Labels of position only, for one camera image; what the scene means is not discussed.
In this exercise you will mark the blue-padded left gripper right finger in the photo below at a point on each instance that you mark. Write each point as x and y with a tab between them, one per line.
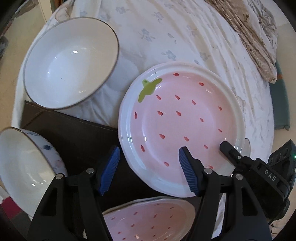
192	169

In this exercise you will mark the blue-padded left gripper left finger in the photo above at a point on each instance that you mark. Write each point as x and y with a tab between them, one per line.
107	170

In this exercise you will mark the white floral bed sheet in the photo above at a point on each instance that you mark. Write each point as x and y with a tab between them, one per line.
154	32

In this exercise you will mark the beige floral quilt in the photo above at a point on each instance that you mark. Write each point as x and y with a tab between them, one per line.
257	29

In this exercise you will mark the pink strawberry plate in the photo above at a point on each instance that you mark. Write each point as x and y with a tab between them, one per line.
157	218
174	105

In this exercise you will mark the teal mattress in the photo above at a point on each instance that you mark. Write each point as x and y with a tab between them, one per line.
279	97

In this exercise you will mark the dark brown placemat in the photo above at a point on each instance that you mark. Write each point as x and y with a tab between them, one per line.
74	203

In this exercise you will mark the white patterned bowl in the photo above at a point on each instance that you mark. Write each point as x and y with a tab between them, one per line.
28	165

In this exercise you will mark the large white bowl dark rim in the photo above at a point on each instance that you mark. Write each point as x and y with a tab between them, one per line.
70	62

